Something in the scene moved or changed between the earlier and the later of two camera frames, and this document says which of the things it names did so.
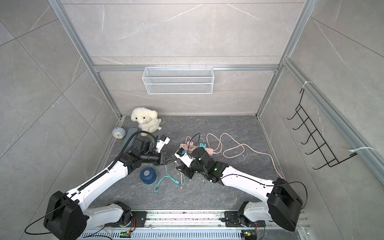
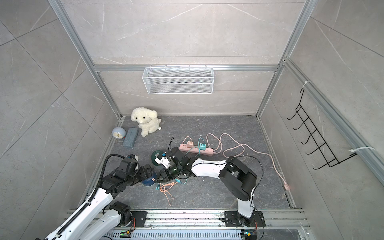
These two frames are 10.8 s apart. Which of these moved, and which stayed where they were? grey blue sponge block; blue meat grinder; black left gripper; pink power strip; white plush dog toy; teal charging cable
Moved: teal charging cable; black left gripper
Stayed: pink power strip; white plush dog toy; blue meat grinder; grey blue sponge block
